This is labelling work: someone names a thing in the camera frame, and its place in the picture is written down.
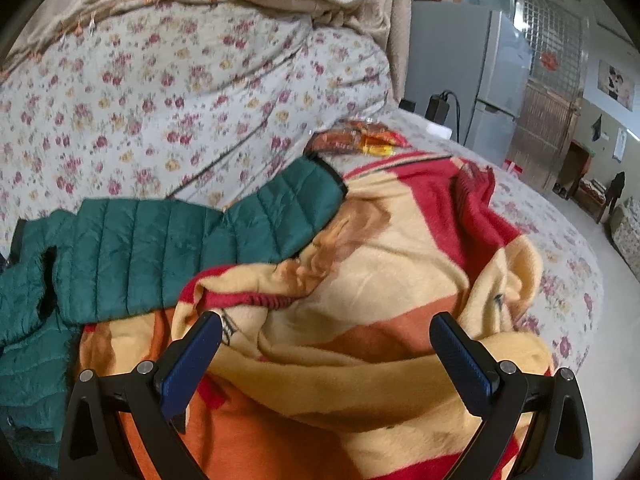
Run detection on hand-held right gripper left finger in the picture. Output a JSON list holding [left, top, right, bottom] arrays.
[[57, 310, 223, 480]]

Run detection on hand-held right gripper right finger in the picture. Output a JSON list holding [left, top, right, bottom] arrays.
[[429, 311, 593, 480]]

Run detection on green puffer jacket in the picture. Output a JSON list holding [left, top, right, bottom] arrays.
[[0, 154, 348, 441]]

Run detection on yellow and red printed blanket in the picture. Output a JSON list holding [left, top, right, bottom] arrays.
[[75, 152, 556, 480]]

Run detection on floral sofa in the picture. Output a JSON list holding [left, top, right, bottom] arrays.
[[611, 205, 640, 273]]

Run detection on dark hanging garment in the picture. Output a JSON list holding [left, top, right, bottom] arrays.
[[602, 171, 626, 225]]

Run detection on orange snack packets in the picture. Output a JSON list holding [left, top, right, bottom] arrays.
[[305, 119, 413, 157]]

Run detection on black power adapter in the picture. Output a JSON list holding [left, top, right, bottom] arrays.
[[425, 91, 453, 123]]

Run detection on lattice door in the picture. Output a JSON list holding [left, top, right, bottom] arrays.
[[510, 0, 588, 191]]

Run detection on floral quilt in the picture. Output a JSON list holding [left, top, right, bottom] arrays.
[[0, 0, 391, 231]]

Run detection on grey refrigerator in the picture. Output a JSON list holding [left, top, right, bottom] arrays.
[[407, 2, 533, 161]]

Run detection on black power cable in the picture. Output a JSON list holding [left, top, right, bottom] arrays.
[[442, 90, 472, 145]]

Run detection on wall poster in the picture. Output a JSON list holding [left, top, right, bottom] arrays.
[[597, 59, 636, 110]]

